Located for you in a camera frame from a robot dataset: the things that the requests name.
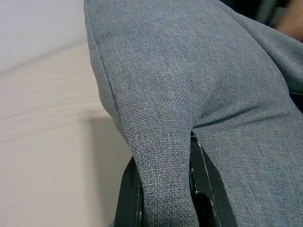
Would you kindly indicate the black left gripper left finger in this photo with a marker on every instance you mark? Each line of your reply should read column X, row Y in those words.
column 129, row 201

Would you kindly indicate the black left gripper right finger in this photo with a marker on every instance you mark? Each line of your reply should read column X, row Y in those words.
column 208, row 201

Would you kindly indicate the grey fabric pillow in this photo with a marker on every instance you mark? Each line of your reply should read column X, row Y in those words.
column 184, row 82

